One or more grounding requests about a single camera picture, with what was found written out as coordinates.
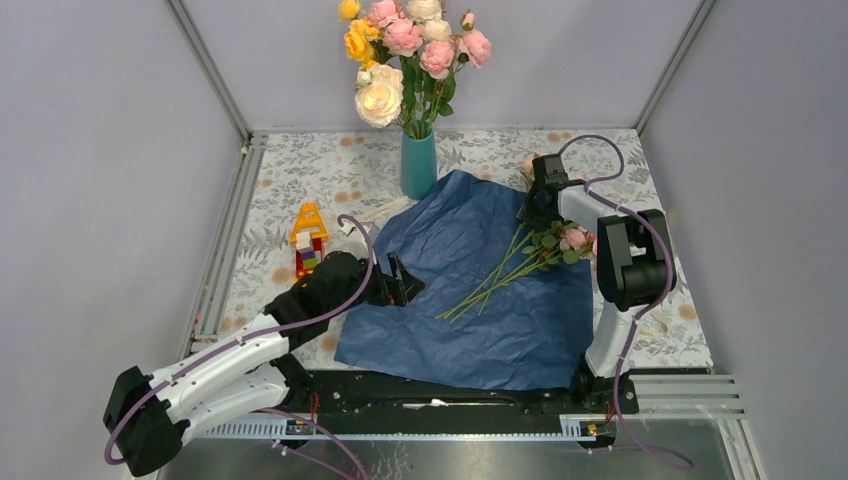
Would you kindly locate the flower bouquet in vase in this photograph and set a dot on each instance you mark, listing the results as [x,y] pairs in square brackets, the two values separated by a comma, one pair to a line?
[409,56]

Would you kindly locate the teal ceramic vase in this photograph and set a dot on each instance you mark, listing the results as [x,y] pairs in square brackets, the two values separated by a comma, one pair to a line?
[418,165]

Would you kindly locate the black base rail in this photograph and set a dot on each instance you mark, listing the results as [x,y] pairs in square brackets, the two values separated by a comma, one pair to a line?
[368,403]

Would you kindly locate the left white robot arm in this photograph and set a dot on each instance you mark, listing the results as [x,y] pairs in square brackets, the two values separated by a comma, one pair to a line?
[150,417]

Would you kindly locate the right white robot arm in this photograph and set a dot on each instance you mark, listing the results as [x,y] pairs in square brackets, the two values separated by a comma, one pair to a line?
[634,260]

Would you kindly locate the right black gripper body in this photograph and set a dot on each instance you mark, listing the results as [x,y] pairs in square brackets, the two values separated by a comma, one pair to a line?
[530,211]

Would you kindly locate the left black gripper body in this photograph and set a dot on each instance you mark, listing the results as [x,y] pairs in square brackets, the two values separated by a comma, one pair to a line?
[379,290]

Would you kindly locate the pink flowers bunch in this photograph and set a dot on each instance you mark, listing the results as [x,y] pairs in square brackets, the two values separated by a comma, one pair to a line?
[531,249]

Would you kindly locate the floral patterned table mat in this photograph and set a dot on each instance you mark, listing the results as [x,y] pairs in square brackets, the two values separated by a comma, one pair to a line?
[356,173]

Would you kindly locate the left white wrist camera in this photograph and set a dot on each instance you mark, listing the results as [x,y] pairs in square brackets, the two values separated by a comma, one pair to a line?
[354,240]

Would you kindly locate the yellow red toy block car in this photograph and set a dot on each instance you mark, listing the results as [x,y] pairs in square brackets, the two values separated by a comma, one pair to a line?
[308,238]

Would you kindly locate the blue wrapping paper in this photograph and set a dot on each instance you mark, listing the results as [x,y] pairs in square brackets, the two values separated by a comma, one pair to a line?
[504,366]

